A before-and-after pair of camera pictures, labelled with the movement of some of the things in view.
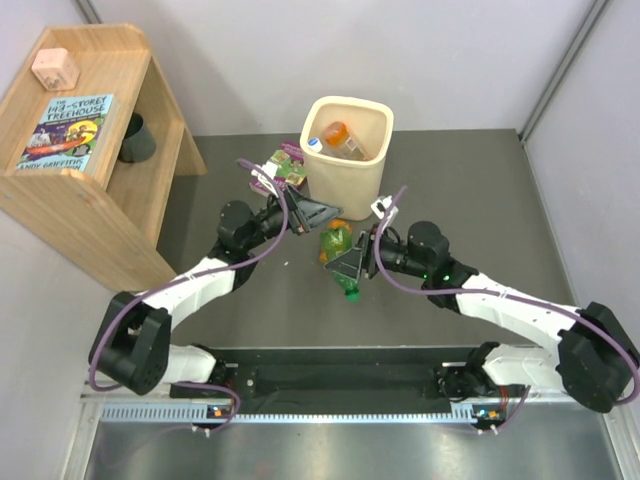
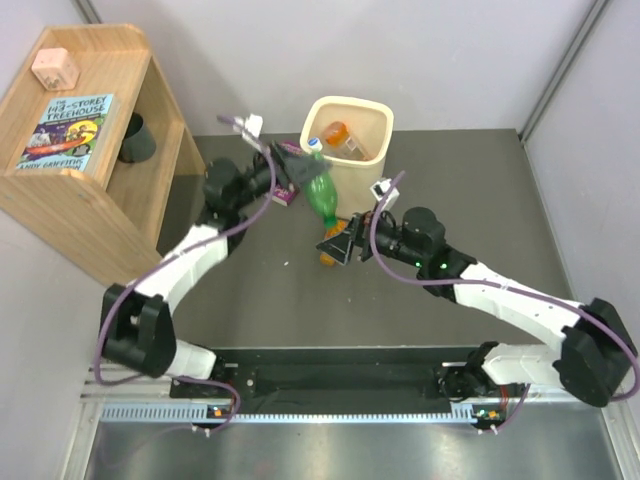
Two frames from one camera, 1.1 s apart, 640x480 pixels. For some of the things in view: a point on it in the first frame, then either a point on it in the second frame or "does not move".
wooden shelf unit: x=90 y=144 does not move
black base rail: x=330 y=380 does not move
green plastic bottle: x=334 y=242 to x=321 y=193
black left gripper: x=309 y=212 to x=303 y=167
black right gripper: x=349 y=263 to x=341 y=246
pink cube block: x=55 y=69 does not move
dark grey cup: x=138 y=145 does not move
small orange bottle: x=339 y=224 does not move
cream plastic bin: x=346 y=184 does not move
